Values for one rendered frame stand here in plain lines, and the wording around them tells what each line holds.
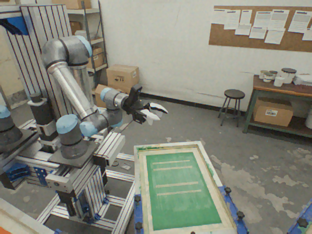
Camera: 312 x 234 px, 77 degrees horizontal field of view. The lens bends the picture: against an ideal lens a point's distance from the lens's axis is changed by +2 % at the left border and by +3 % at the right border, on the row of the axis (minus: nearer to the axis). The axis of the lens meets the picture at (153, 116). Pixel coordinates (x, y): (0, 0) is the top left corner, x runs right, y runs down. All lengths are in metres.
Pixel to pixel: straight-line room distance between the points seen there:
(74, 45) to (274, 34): 3.26
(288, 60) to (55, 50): 3.55
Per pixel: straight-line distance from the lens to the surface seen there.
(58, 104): 1.36
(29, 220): 1.28
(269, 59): 3.92
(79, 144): 1.24
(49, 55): 1.01
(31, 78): 1.39
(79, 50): 1.07
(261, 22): 3.79
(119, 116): 0.98
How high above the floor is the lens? 2.07
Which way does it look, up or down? 32 degrees down
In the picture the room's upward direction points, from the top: straight up
